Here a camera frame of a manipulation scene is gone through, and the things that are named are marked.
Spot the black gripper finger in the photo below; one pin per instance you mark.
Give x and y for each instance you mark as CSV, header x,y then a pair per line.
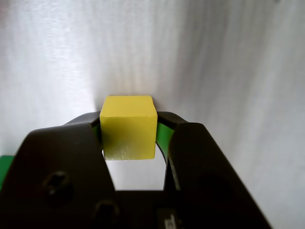
x,y
205,162
59,162

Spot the yellow wooden cube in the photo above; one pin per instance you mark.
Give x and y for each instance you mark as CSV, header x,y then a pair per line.
x,y
128,133

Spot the green wooden cube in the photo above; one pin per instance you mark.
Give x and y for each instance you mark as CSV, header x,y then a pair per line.
x,y
4,167

